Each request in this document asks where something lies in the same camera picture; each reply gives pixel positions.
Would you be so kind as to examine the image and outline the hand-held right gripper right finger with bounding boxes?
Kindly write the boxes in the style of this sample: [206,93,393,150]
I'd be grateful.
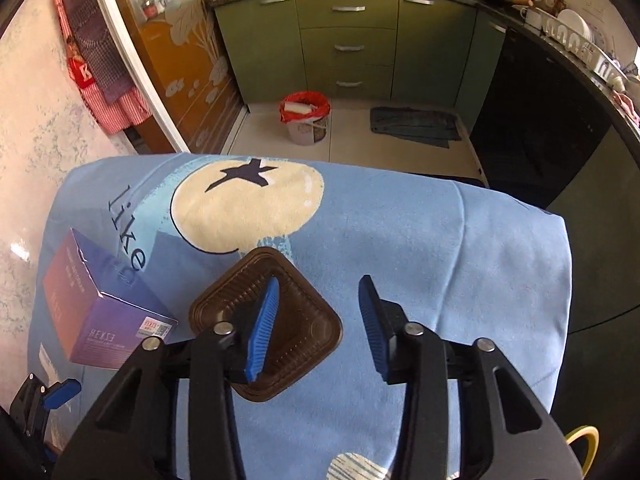
[358,274,585,480]

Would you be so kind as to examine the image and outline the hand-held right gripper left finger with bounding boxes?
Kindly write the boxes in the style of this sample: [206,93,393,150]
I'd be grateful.
[52,276,280,480]

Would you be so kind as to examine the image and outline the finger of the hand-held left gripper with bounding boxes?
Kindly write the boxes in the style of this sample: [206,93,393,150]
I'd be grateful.
[42,378,82,409]

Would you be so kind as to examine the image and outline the brown plastic tray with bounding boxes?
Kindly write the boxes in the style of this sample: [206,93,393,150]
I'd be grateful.
[188,246,344,404]

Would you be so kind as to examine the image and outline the grey bin with red bag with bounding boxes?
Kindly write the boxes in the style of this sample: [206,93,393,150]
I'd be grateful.
[278,91,332,147]

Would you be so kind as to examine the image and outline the blue printed tablecloth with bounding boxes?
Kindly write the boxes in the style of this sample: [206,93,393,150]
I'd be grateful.
[25,152,573,480]

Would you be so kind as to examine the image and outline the pink and purple cardboard box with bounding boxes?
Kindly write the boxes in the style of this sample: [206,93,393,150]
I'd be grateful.
[42,228,180,367]

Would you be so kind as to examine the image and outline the dark floor mat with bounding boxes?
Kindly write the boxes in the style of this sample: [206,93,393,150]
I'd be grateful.
[369,106,463,150]

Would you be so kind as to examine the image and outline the yellow tape roll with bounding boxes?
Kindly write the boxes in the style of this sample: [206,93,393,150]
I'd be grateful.
[564,425,599,466]

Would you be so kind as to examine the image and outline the red checkered apron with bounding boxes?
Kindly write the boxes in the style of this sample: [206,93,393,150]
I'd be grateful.
[53,0,154,135]

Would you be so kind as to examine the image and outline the black base cabinet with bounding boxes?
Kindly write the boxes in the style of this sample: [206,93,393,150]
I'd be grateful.
[470,27,613,211]

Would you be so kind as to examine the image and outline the sliding glass door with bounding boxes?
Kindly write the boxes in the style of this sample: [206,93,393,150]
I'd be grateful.
[85,0,251,157]

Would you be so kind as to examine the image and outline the green base cabinets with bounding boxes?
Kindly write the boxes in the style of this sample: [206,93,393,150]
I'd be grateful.
[210,0,508,112]

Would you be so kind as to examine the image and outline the black kitchen countertop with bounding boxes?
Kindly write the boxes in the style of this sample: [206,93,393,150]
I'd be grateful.
[210,0,640,147]

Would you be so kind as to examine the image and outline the purple checkered apron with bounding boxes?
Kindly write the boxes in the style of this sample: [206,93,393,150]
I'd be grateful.
[57,0,132,104]

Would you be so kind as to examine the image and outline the pink cloth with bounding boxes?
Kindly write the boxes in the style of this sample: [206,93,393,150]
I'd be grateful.
[612,90,640,126]

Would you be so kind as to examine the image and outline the white mug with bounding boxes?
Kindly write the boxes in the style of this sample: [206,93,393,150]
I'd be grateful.
[512,5,544,31]

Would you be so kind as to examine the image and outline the white dish rack with plates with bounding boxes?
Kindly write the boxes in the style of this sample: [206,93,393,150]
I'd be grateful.
[542,7,629,87]

